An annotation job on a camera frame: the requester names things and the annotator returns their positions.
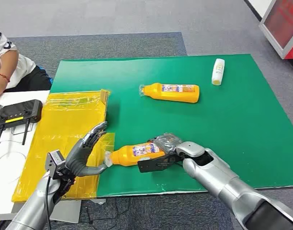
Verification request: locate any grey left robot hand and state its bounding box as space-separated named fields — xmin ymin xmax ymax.
xmin=65 ymin=121 xmax=108 ymax=178

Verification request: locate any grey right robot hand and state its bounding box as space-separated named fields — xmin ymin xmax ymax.
xmin=149 ymin=132 xmax=185 ymax=159

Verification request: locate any orange bottle with clear cap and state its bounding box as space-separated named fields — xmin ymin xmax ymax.
xmin=104 ymin=143 xmax=166 ymax=168
xmin=138 ymin=83 xmax=200 ymax=104

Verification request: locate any small white bottle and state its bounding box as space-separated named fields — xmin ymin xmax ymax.
xmin=211 ymin=58 xmax=225 ymax=86

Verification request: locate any yellow taped box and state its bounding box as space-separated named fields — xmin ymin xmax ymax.
xmin=11 ymin=89 xmax=116 ymax=203

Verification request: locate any green table mat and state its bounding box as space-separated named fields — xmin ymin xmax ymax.
xmin=50 ymin=54 xmax=293 ymax=198

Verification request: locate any grey flat panel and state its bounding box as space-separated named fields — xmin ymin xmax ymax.
xmin=49 ymin=199 xmax=82 ymax=224

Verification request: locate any black controller with antennas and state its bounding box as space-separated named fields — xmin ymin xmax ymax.
xmin=0 ymin=99 xmax=43 ymax=153

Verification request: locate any red and white cabinet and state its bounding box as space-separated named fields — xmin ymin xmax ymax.
xmin=259 ymin=0 xmax=293 ymax=60

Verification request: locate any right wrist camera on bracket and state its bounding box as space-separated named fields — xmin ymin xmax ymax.
xmin=137 ymin=154 xmax=185 ymax=174

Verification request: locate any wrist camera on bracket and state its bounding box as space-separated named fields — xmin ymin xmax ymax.
xmin=137 ymin=154 xmax=185 ymax=174
xmin=45 ymin=149 xmax=67 ymax=180

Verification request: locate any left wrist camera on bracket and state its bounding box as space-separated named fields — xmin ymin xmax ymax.
xmin=45 ymin=149 xmax=67 ymax=180

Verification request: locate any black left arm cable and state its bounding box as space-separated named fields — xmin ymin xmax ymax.
xmin=45 ymin=173 xmax=52 ymax=230

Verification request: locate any thin black floor cable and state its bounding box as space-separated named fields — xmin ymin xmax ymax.
xmin=85 ymin=197 xmax=131 ymax=227

